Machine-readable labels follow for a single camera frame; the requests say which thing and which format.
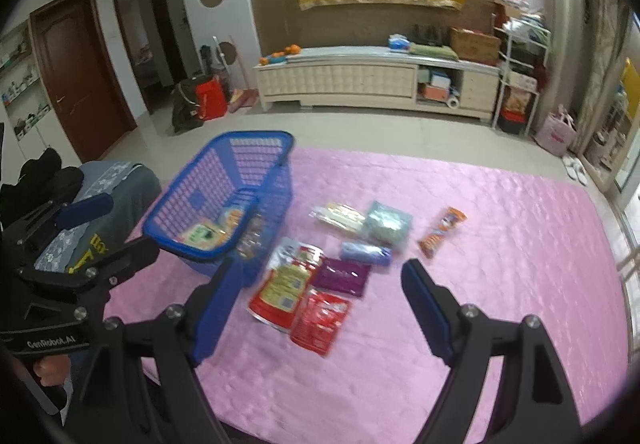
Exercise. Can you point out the person's left hand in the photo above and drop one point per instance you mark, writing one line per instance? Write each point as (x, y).
(53, 370)

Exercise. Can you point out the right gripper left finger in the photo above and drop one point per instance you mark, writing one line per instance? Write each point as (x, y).
(178, 340)

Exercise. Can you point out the pink quilted table cover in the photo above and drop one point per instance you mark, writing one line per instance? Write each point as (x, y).
(528, 245)

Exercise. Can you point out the white wall shelf unit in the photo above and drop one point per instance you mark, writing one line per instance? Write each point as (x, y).
(23, 95)

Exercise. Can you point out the large red yellow snack bag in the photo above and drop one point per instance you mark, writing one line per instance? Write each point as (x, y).
(290, 269)

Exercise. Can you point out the blue plastic basket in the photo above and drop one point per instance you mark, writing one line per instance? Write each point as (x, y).
(250, 169)

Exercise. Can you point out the pink broom and dustpan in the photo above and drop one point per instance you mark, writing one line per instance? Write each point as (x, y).
(242, 96)

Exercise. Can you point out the dark brown wooden door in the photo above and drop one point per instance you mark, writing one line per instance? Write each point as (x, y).
(79, 76)

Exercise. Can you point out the red bag on floor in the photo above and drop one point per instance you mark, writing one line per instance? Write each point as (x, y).
(212, 102)

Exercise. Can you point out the orange cartoon snack bar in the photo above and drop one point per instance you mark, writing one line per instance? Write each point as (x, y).
(446, 225)

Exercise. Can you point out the cracker pack clear wrap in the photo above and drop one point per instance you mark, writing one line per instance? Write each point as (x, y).
(340, 216)

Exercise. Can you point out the oranges on blue plate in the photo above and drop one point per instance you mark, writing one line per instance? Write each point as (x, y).
(280, 57)

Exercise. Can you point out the pink tote bag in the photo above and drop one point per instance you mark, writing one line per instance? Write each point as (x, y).
(557, 132)

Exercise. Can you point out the blue silver snack roll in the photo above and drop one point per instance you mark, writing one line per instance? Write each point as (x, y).
(366, 253)

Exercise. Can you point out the white metal shelf rack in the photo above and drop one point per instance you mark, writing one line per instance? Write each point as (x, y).
(525, 45)

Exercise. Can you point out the dark bag on floor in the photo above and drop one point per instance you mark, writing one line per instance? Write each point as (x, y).
(185, 106)

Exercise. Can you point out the green folded cloth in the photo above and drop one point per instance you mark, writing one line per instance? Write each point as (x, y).
(443, 52)

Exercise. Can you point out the cardboard box on cabinet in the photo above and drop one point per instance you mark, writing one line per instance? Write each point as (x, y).
(474, 46)

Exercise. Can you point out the teal clear snack bag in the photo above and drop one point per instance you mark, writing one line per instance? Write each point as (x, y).
(386, 226)

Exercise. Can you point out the white slippers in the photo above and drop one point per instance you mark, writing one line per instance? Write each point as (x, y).
(575, 170)

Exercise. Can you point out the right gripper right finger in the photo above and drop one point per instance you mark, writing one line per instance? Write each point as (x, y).
(534, 403)

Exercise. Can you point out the orange yellow small packet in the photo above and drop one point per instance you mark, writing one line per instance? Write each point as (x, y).
(230, 218)

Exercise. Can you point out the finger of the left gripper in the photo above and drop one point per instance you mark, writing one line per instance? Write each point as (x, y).
(110, 270)
(45, 222)

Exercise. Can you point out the blue tissue pack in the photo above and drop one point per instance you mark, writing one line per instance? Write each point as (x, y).
(398, 42)

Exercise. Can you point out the small red snack packet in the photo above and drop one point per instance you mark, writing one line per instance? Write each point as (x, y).
(319, 321)

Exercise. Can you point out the green white snack pack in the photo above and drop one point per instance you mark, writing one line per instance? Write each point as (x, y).
(203, 235)

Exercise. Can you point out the purple snack packet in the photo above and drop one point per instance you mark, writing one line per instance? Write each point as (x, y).
(342, 276)

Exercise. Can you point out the cream tv cabinet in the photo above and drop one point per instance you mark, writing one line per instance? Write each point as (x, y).
(379, 78)

